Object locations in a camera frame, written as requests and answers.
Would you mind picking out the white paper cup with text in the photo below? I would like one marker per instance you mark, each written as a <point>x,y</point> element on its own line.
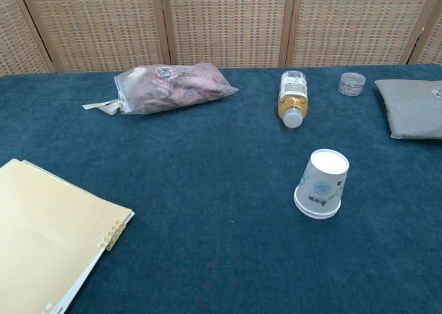
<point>321,176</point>

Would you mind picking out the blue felt table cover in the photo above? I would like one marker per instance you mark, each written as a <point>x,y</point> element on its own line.
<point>207,176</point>

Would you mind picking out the clear bag of pink items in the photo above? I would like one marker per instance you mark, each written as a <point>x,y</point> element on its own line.
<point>172,89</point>

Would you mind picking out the tea bottle with white cap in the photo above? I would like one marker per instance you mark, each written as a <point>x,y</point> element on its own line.
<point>293,96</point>

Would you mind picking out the woven wicker folding screen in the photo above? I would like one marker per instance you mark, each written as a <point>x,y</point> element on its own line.
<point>224,20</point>

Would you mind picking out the small clear plastic jar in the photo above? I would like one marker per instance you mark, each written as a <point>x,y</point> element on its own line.
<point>351,85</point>

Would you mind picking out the beige loose-leaf notebook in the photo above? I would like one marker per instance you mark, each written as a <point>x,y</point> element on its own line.
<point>45,224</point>

